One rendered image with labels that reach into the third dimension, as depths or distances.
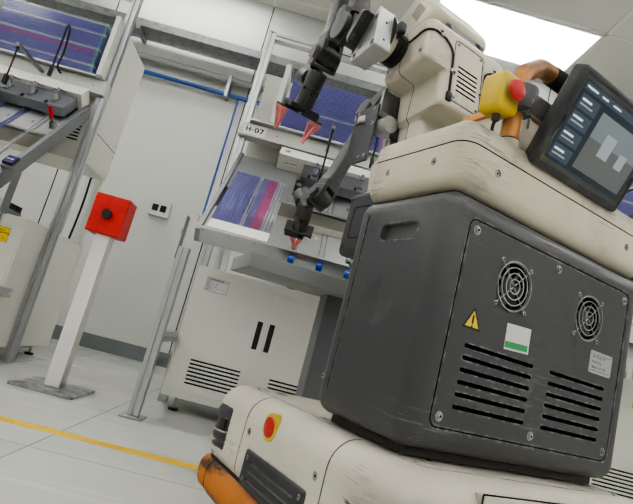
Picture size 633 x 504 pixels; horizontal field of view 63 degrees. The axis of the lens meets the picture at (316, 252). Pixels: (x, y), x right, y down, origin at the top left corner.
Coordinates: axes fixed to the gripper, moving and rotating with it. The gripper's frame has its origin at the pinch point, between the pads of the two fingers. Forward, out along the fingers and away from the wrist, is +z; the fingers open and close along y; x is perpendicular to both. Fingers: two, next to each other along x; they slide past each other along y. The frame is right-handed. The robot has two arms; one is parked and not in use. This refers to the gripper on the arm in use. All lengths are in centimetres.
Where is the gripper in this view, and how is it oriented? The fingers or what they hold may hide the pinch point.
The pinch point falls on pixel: (293, 247)
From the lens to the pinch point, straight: 193.3
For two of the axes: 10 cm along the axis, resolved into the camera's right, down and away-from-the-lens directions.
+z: -2.5, 7.8, 5.8
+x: -1.4, 5.6, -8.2
